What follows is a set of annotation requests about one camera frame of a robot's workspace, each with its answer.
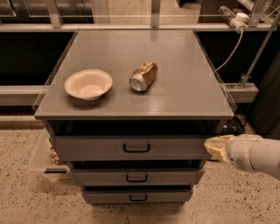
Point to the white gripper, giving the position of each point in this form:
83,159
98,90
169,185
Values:
240,152

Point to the grey top drawer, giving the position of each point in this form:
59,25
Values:
121,148

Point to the grey drawer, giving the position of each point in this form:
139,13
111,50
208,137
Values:
137,177
137,196
121,148

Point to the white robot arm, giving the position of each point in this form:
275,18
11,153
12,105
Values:
265,157

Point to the grey drawer cabinet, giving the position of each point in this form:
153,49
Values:
185,99

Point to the grey bottom drawer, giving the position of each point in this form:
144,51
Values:
137,196

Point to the grey middle drawer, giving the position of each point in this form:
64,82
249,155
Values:
137,177

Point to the crushed aluminium soda can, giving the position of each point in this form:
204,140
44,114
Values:
144,76

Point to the white power strip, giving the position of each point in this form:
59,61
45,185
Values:
237,21

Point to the white paper bowl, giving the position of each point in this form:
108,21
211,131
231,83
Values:
88,84

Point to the clear plastic side bin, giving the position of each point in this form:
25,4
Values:
43,163

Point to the metal frame rail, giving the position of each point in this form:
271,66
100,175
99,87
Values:
207,27

